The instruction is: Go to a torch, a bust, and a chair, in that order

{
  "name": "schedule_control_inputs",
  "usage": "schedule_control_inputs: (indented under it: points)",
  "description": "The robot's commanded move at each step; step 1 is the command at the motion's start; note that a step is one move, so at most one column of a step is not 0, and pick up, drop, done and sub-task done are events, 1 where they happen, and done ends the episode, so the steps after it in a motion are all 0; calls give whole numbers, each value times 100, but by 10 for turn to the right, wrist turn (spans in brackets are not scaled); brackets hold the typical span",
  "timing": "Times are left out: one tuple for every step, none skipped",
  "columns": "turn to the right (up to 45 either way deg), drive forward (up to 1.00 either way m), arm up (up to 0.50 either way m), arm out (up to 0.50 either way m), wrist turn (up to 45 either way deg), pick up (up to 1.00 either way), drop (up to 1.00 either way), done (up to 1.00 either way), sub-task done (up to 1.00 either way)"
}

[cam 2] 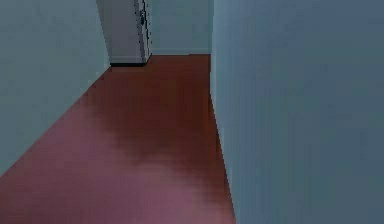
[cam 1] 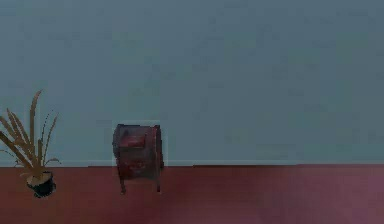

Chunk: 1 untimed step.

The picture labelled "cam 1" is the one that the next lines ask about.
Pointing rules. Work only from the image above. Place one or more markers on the dark red wooden armchair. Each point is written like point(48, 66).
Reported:
point(138, 156)

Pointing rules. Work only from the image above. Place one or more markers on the dry brown house plant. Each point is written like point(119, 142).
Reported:
point(30, 146)

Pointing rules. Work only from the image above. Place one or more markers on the black plant pot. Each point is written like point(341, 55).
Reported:
point(43, 186)

